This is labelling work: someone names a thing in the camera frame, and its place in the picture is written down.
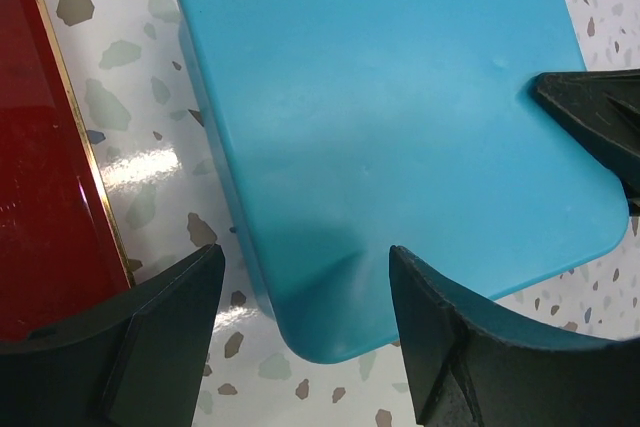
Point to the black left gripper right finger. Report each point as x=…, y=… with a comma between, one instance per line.
x=471, y=362

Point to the red lacquer tray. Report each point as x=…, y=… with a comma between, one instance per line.
x=61, y=252

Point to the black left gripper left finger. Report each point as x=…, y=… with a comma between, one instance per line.
x=136, y=359

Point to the teal tin lid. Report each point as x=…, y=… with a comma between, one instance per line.
x=356, y=125

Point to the teal tin box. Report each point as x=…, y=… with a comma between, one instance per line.
x=216, y=134

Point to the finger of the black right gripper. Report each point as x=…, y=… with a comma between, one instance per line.
x=600, y=110

